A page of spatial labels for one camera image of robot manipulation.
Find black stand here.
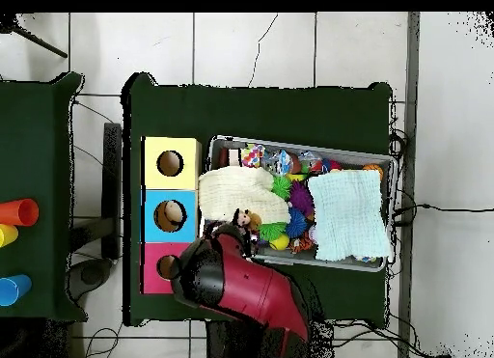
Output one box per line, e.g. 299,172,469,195
101,122,123,261

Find dark green tablecloth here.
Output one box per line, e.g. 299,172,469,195
0,71,88,322
121,71,395,328

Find blue plastic cup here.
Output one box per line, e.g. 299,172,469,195
0,274,33,308

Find cream waffle cloth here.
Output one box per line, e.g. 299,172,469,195
198,165,291,225

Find yellow plastic cup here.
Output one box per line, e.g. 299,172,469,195
0,223,19,248

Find yellow ball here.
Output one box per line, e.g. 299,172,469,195
269,234,290,252

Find colourful polka dot paper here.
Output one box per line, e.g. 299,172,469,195
240,143,266,169

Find blue spiky ball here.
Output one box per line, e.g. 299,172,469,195
284,207,309,239

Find small brown plush monkey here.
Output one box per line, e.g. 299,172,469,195
231,207,263,233

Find mint waffle cloth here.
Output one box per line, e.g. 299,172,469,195
307,169,393,262

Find black power cable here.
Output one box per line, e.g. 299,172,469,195
393,203,494,228

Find wooden box with three holes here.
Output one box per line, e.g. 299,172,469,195
140,136,203,295

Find purple spiky ball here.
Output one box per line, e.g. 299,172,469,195
288,180,315,216

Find clear packet with blue print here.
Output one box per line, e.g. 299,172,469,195
262,149,294,177

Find shallow mesh bin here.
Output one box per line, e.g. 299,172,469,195
197,134,399,273

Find orange plastic cup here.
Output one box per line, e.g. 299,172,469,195
0,198,40,227

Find black tripod leg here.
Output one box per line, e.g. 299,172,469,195
0,14,69,59

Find tiger plush toy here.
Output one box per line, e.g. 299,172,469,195
288,234,315,255

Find green spiky ball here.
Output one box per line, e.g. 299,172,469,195
270,175,293,202
258,221,288,241

